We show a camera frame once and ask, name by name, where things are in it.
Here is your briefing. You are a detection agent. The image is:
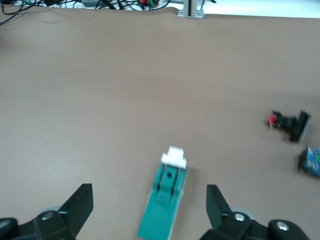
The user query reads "black push button switch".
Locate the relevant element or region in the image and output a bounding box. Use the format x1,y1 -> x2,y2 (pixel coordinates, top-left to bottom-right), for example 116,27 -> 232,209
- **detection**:
264,109 -> 313,144

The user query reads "aluminium profile post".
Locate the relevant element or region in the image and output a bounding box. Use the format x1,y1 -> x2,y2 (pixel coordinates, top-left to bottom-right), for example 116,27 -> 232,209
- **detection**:
176,0 -> 206,20

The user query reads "black cable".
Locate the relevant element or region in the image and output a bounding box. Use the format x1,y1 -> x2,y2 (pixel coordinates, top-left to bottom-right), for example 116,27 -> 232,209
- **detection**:
0,0 -> 83,26

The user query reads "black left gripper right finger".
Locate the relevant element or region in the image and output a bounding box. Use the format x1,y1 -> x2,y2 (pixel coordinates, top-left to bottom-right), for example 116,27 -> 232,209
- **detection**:
201,184 -> 310,240

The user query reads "blue black switch block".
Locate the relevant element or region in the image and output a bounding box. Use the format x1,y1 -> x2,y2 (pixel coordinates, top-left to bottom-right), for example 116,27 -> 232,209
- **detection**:
297,146 -> 320,179

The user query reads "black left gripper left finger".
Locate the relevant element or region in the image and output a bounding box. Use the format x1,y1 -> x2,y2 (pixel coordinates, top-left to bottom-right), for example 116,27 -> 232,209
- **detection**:
0,183 -> 94,240

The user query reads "green load switch cream base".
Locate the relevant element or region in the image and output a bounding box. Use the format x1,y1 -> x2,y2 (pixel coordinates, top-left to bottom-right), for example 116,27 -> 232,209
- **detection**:
136,145 -> 189,240

